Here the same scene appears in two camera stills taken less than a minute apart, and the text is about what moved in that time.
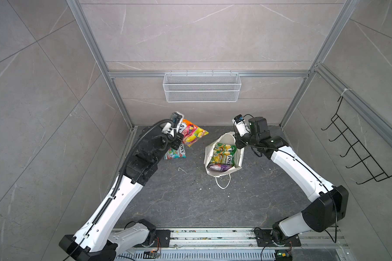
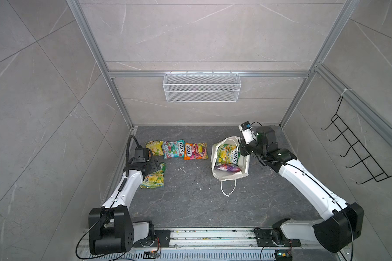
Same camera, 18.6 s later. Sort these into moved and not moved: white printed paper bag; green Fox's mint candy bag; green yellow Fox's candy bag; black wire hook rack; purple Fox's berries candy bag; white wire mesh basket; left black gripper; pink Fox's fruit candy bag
Moved: white printed paper bag; pink Fox's fruit candy bag; green yellow Fox's candy bag; left black gripper
Not moved: white wire mesh basket; black wire hook rack; green Fox's mint candy bag; purple Fox's berries candy bag
